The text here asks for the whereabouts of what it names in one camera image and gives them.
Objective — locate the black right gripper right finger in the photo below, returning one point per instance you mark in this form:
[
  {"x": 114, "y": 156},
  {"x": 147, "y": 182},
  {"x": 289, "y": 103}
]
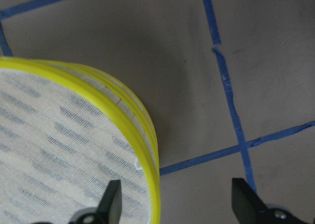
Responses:
[{"x": 246, "y": 204}]

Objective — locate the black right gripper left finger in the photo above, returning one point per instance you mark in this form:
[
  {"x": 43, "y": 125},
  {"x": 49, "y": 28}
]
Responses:
[{"x": 109, "y": 209}]

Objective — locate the yellow steamer layer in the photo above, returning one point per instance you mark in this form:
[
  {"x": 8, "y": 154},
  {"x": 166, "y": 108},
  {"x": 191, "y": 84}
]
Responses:
[{"x": 66, "y": 131}]

